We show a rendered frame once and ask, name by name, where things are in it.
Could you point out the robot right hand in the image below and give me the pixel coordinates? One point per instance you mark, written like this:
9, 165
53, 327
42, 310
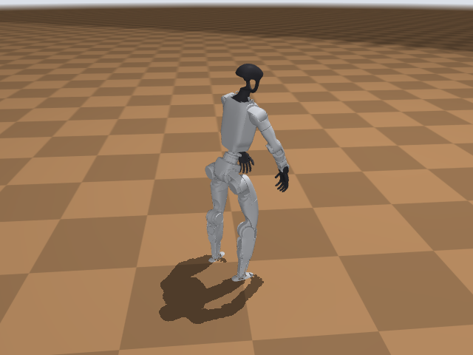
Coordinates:
283, 179

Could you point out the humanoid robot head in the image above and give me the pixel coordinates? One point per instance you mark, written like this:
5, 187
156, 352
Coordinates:
248, 72

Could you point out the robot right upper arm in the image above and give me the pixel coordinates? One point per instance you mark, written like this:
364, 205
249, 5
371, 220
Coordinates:
259, 118

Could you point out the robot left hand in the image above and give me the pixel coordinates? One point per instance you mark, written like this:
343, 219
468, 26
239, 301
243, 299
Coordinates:
245, 161

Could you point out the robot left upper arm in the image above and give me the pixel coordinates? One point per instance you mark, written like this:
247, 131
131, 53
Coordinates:
223, 98

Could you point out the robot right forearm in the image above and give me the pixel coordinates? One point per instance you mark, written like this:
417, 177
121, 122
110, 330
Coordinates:
280, 159

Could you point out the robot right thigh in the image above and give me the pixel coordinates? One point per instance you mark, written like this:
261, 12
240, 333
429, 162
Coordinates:
242, 186

